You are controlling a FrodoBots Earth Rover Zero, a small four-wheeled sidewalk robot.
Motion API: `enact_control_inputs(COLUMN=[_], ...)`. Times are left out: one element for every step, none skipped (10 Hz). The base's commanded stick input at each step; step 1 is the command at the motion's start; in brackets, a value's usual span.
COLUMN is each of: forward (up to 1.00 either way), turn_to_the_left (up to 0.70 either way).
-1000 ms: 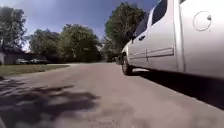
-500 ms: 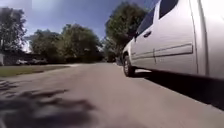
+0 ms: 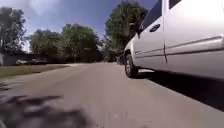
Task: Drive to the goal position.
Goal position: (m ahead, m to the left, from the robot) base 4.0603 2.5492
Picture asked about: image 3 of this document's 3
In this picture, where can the dark low building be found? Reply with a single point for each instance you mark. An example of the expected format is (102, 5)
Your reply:
(10, 58)

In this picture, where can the row of trees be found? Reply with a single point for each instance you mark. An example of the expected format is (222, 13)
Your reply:
(66, 43)

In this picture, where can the pale vehicle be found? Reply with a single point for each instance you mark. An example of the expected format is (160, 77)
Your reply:
(20, 62)

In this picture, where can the grass verge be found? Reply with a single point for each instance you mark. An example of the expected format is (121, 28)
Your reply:
(20, 70)

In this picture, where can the tall leafy tree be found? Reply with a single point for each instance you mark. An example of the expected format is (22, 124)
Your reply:
(11, 30)

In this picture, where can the grey asphalt road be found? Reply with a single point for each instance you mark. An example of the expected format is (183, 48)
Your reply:
(100, 93)

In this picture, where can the white pickup truck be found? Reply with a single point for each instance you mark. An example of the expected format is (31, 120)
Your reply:
(186, 40)

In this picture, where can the large dark green tree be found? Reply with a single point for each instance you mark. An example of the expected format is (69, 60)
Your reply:
(125, 23)

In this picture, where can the dark vehicle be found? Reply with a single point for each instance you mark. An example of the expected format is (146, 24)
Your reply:
(37, 61)

